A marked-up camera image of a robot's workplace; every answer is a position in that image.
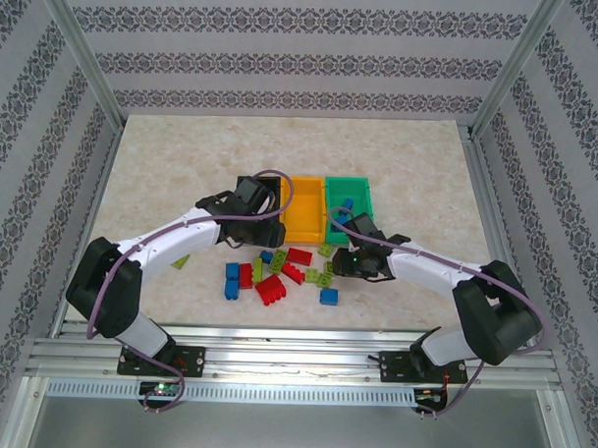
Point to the lime green lego brick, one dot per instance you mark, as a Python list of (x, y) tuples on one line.
[(257, 270), (326, 249), (328, 267), (324, 280), (278, 260), (311, 274)]

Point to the small blue lego brick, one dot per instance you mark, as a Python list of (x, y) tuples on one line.
[(266, 256)]

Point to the lime green wedge lego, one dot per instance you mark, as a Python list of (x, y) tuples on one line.
[(180, 262)]

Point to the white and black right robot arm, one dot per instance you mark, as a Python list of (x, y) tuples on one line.
[(425, 269)]

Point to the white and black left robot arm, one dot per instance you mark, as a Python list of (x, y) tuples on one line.
[(181, 234)]

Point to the yellow plastic bin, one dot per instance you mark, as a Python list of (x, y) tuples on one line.
[(302, 209)]

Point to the large red lego brick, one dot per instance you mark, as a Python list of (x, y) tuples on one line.
[(271, 289)]

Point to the green plastic bin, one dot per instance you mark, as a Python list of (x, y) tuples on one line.
[(354, 187)]

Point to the right circuit board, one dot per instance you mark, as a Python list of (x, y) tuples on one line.
[(429, 396)]

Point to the left circuit board green light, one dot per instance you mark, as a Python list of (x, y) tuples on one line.
[(161, 388)]

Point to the aluminium mounting rail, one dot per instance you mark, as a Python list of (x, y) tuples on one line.
[(294, 356)]

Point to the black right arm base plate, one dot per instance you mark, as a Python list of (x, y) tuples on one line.
[(394, 367)]

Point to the aluminium table side rail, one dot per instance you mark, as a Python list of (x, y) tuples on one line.
[(98, 187), (489, 201)]

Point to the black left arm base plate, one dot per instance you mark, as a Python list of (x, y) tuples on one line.
[(191, 360)]

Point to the aluminium frame post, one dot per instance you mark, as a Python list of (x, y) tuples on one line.
[(518, 64), (84, 54)]

